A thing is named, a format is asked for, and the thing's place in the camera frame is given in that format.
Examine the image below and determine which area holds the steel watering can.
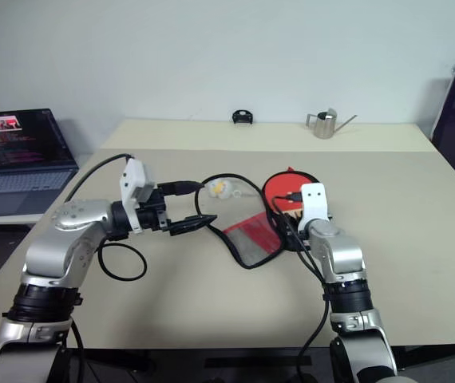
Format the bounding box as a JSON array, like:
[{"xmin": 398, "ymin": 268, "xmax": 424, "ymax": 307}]
[{"xmin": 305, "ymin": 107, "xmax": 358, "ymax": 140}]

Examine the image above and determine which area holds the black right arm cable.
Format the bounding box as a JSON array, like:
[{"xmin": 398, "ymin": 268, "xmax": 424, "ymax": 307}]
[{"xmin": 271, "ymin": 192, "xmax": 331, "ymax": 383}]

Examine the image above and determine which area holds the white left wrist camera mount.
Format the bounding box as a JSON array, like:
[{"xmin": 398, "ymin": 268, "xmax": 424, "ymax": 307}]
[{"xmin": 118, "ymin": 158, "xmax": 159, "ymax": 233}]

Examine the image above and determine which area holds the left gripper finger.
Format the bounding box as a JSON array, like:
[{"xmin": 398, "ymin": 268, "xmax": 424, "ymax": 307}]
[
  {"xmin": 168, "ymin": 214, "xmax": 219, "ymax": 238},
  {"xmin": 158, "ymin": 180, "xmax": 204, "ymax": 197}
]

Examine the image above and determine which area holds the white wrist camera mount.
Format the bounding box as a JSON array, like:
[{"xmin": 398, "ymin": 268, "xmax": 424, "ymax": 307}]
[
  {"xmin": 297, "ymin": 182, "xmax": 330, "ymax": 236},
  {"xmin": 118, "ymin": 158, "xmax": 159, "ymax": 233}
]

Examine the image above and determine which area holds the red black paddle case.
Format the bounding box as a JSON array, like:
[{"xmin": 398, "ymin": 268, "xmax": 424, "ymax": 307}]
[{"xmin": 194, "ymin": 165, "xmax": 324, "ymax": 269}]

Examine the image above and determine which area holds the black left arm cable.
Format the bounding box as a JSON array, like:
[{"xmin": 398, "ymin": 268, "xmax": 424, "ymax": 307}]
[{"xmin": 65, "ymin": 153, "xmax": 148, "ymax": 383}]

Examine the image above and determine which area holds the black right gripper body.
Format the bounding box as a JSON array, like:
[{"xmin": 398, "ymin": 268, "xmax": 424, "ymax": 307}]
[{"xmin": 281, "ymin": 215, "xmax": 312, "ymax": 253}]

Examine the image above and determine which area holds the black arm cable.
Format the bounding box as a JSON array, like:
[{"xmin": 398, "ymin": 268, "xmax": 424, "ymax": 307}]
[
  {"xmin": 65, "ymin": 153, "xmax": 148, "ymax": 383},
  {"xmin": 271, "ymin": 192, "xmax": 331, "ymax": 383}
]

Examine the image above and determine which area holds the small black round holder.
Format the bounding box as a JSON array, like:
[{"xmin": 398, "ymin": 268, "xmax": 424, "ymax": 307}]
[{"xmin": 231, "ymin": 108, "xmax": 255, "ymax": 125}]

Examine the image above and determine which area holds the white yellow plush keychain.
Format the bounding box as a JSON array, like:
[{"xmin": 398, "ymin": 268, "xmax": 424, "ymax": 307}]
[{"xmin": 206, "ymin": 178, "xmax": 241, "ymax": 199}]

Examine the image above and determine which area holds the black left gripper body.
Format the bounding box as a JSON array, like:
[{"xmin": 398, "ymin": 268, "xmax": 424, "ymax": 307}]
[{"xmin": 136, "ymin": 186, "xmax": 172, "ymax": 237}]

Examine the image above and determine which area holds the dark blue open laptop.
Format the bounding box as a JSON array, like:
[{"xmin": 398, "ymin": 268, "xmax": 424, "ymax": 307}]
[{"xmin": 0, "ymin": 108, "xmax": 80, "ymax": 219}]

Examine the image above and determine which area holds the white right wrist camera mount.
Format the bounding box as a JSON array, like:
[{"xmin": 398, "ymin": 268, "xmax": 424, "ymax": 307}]
[{"xmin": 297, "ymin": 182, "xmax": 330, "ymax": 236}]

